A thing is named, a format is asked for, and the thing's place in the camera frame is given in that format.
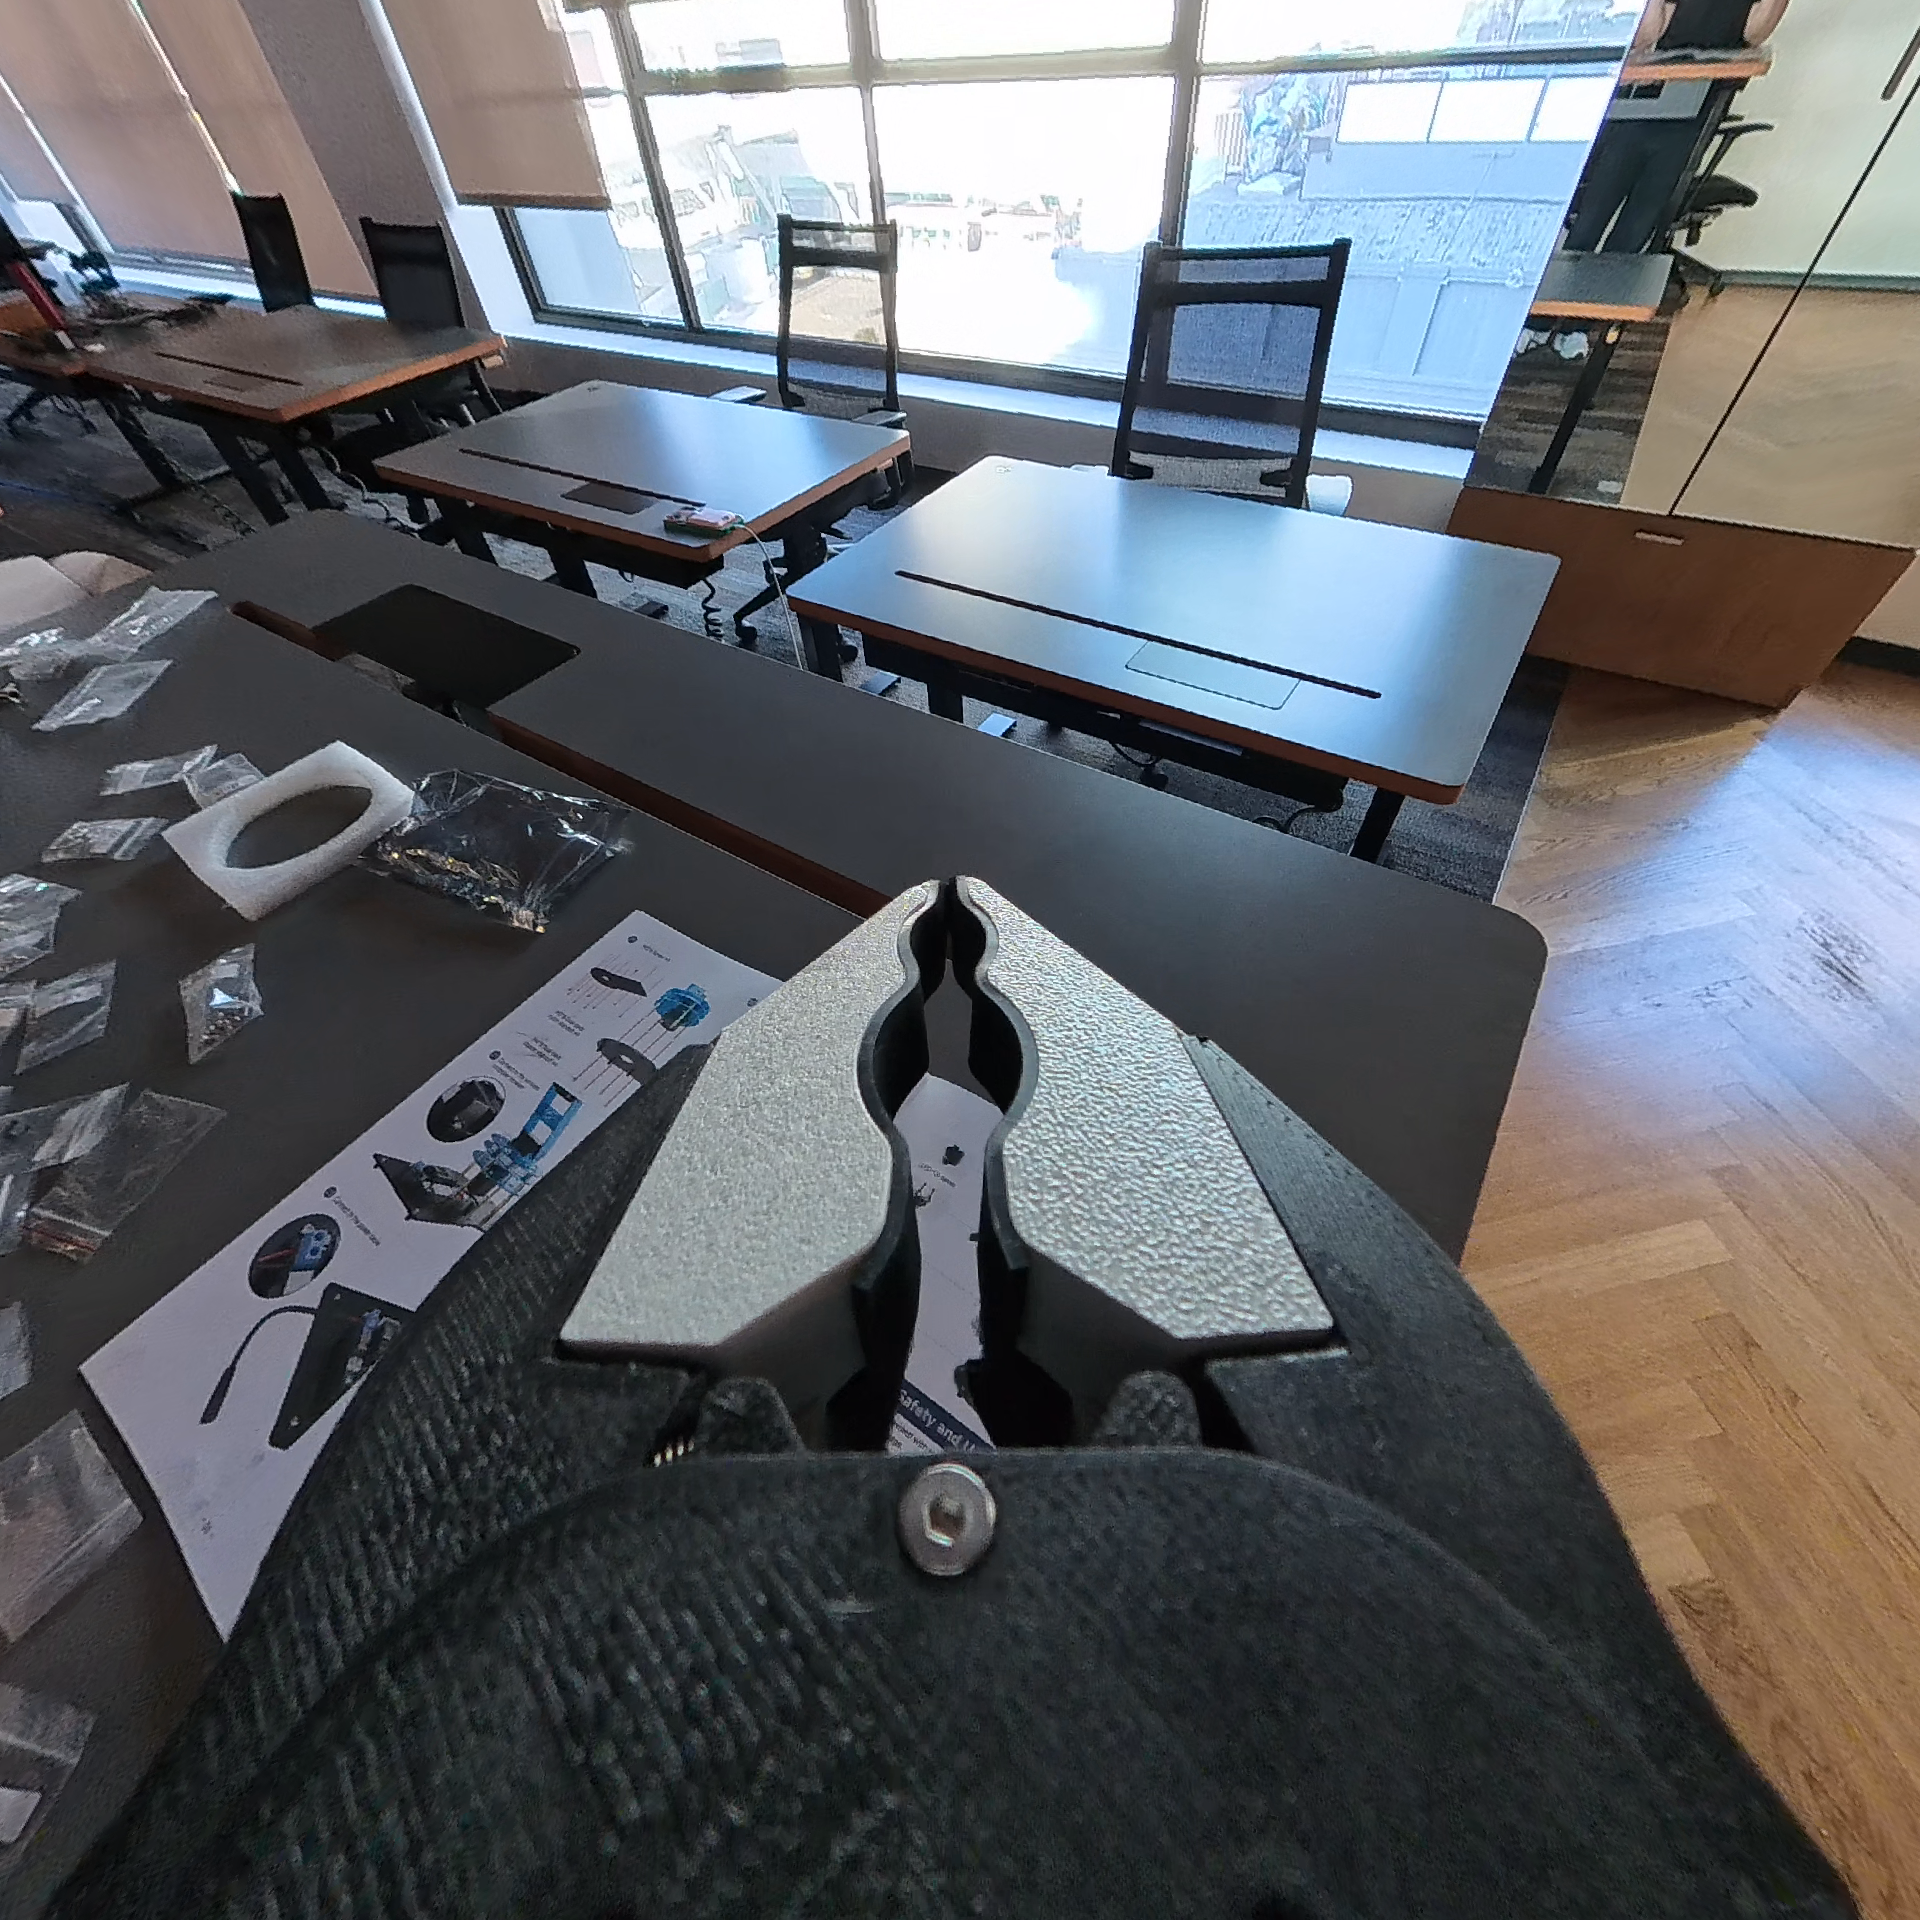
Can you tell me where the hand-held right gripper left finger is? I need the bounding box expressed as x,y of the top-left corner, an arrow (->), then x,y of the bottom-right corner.
554,882 -> 960,1451

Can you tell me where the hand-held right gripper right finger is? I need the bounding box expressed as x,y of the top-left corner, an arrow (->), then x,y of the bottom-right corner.
957,874 -> 1340,1444

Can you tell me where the dark grey desk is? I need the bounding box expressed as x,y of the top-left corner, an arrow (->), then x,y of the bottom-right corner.
0,608 -> 902,1920

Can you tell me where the light grey desk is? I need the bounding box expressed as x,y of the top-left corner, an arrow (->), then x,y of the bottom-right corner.
785,454 -> 1561,865
374,382 -> 913,601

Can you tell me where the dark shiny plastic bag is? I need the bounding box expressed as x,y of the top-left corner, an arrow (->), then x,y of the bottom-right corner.
362,768 -> 633,933

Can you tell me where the printed instruction sheet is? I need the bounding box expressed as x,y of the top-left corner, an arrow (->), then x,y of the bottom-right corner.
82,907 -> 992,1636

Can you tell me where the pile of clear screw bags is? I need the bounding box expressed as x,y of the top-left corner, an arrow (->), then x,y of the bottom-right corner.
0,878 -> 271,1848

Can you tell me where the wooden low cabinet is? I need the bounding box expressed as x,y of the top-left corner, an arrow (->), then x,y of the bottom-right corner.
1446,486 -> 1913,710

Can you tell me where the open cardboard box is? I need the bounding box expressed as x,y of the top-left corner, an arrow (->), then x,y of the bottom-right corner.
0,550 -> 152,633

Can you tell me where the brown wooden table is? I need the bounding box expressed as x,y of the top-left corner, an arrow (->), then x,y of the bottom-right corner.
0,300 -> 509,529

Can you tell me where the black office chair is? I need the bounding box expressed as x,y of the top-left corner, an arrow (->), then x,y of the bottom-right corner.
1664,118 -> 1759,257

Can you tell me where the white foam frame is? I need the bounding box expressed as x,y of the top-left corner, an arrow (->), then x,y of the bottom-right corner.
161,744 -> 413,921

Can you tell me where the black frame chair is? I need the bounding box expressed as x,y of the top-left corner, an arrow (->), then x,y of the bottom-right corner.
231,192 -> 318,313
775,216 -> 910,426
1111,241 -> 1353,508
359,219 -> 471,336

